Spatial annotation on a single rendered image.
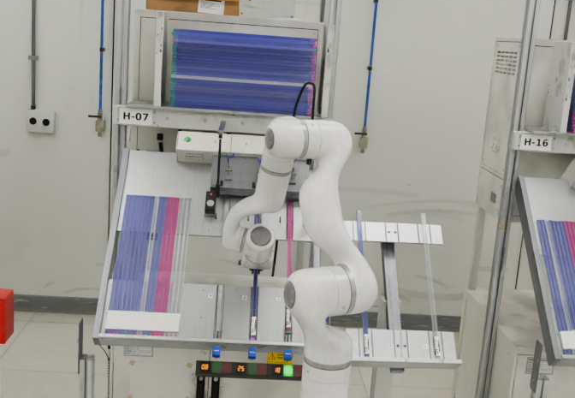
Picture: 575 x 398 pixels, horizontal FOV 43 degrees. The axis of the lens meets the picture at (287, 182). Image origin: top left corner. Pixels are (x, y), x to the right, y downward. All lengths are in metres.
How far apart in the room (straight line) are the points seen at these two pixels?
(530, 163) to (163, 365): 1.59
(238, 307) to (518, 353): 1.07
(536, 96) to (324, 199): 1.40
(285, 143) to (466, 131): 2.59
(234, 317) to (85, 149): 2.10
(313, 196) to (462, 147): 2.59
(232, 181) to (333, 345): 0.93
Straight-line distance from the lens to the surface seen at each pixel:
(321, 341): 1.79
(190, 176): 2.63
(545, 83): 3.01
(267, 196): 2.07
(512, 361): 2.89
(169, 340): 2.33
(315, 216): 1.79
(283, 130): 1.82
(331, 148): 1.86
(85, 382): 2.47
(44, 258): 4.45
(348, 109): 4.16
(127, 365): 2.75
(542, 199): 2.86
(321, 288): 1.73
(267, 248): 2.13
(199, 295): 2.41
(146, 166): 2.66
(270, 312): 2.39
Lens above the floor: 1.66
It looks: 11 degrees down
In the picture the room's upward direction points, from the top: 4 degrees clockwise
